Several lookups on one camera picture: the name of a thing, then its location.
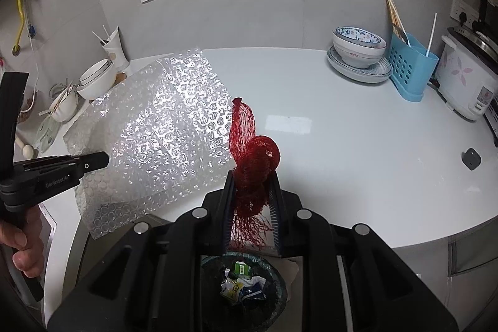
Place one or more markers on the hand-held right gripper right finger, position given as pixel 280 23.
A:
pixel 277 223

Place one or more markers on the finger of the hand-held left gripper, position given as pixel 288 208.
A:
pixel 93 161

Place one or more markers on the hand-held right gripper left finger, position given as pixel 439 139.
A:
pixel 227 223

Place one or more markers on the green paper carton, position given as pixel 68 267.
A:
pixel 242 269

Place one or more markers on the yellow snack packet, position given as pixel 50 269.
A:
pixel 231 289

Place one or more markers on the red mesh net bag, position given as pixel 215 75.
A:
pixel 253 161

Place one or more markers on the black trash bin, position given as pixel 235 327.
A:
pixel 280 293

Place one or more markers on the clear bubble wrap sheet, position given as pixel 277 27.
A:
pixel 155 122

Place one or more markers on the blue snack wrapper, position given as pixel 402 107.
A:
pixel 255 293

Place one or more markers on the person's left hand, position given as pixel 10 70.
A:
pixel 27 254

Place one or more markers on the beige wooden spoon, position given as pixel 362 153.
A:
pixel 26 150

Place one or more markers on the green patterned glass dish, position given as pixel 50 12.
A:
pixel 48 133

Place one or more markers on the white bowl with chopsticks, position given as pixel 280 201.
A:
pixel 66 108

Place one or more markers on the white bowl black rim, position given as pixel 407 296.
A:
pixel 97 91
pixel 97 73

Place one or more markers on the tall white ceramic cup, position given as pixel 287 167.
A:
pixel 116 52

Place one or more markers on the white straw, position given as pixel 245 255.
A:
pixel 99 37
pixel 106 32

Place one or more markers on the blue patterned plate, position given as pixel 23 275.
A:
pixel 360 80
pixel 383 67

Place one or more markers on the plain white bowl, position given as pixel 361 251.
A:
pixel 358 57

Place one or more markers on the blue plastic utensil holder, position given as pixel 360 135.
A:
pixel 412 77

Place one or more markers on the blue floral bowl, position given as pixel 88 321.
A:
pixel 358 35

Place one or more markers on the small dark grey block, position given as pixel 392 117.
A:
pixel 471 159

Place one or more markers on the metal spoon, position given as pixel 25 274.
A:
pixel 402 37

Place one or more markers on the white floral rice cooker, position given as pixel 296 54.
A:
pixel 463 79

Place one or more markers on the bundle of wooden chopsticks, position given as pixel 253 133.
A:
pixel 395 17

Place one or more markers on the long white stick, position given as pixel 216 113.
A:
pixel 431 34

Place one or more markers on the white socket with plug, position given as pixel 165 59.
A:
pixel 465 9

